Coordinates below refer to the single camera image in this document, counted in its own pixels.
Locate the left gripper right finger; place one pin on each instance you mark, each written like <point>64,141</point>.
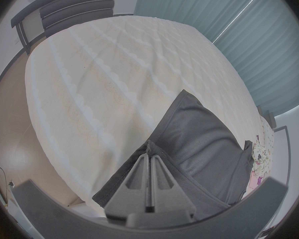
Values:
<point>169,190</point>

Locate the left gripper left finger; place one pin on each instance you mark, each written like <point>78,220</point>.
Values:
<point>133,188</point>

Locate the black T-shirt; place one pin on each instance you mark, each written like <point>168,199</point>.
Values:
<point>201,138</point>

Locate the bed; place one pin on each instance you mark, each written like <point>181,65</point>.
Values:
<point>102,83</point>

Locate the pink garment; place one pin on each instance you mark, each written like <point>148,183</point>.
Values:
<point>254,180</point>

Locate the purple garment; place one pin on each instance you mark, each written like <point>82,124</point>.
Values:
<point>260,181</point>

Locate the white printed pyjama top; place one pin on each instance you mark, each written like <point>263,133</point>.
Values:
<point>260,158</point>

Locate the grey bedside table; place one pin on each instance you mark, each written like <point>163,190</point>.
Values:
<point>266,116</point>

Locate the blue-green curtain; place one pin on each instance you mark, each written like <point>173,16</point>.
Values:
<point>264,58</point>
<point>189,9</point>

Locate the dark grey desk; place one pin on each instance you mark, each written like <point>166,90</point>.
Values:
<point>22,19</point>

